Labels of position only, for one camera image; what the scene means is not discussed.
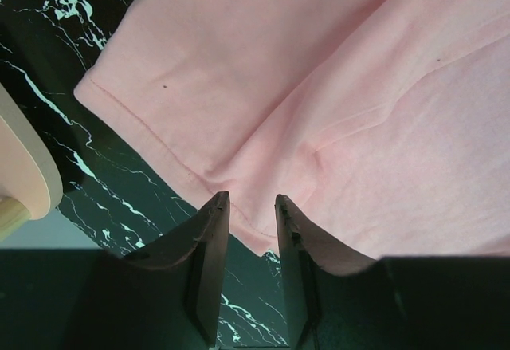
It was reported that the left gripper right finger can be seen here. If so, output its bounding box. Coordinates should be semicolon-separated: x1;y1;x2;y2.
275;195;375;349

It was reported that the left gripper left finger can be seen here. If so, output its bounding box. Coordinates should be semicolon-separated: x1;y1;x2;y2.
123;191;230;346

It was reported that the light pink t-shirt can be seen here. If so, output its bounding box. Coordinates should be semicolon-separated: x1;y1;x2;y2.
74;0;509;258

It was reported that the pink three-tier wooden shelf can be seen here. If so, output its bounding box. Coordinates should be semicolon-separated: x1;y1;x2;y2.
1;88;63;239

